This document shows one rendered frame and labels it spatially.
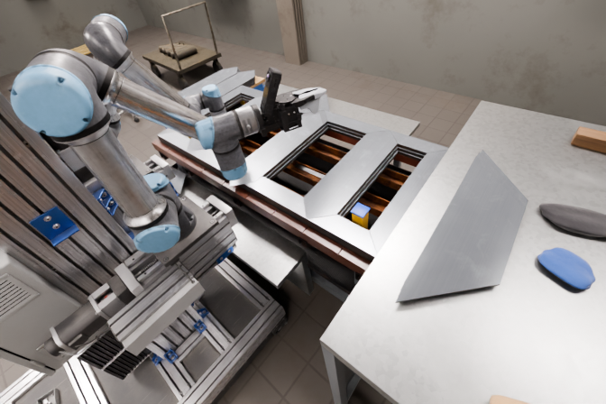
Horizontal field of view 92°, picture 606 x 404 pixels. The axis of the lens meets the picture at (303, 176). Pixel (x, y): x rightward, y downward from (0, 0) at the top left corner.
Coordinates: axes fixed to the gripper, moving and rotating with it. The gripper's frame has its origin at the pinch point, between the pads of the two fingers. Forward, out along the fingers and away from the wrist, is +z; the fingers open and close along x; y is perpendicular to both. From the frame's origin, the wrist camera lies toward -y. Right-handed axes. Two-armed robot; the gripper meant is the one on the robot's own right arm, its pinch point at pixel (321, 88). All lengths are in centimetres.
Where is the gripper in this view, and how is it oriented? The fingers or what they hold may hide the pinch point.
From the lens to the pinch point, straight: 85.2
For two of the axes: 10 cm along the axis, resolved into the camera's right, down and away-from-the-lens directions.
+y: 1.7, 8.0, 5.8
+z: 9.1, -3.5, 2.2
